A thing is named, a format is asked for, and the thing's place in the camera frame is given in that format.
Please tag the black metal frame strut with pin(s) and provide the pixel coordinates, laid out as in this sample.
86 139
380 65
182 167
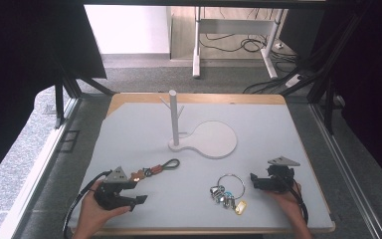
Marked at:
328 73
64 96

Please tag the person's right hand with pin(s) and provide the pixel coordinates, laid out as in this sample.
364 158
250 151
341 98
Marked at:
290 202

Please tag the aluminium frame rail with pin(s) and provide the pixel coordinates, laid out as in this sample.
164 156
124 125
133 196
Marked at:
39 172
348 172

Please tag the white desk frame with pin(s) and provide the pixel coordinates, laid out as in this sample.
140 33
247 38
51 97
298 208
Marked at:
232 26

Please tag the white key stand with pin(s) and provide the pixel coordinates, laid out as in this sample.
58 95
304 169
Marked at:
212 139

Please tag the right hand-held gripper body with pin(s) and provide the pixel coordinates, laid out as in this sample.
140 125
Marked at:
281 177

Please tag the black curtain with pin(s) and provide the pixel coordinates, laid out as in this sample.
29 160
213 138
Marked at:
20 66
371 66

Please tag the white power strip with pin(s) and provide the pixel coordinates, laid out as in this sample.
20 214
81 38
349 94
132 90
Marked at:
294 80

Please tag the person's left hand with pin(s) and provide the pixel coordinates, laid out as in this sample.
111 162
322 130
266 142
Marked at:
94 215

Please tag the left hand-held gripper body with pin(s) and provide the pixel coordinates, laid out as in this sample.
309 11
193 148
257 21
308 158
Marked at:
109 194

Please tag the light grey table mat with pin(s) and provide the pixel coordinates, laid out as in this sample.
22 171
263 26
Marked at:
262 132

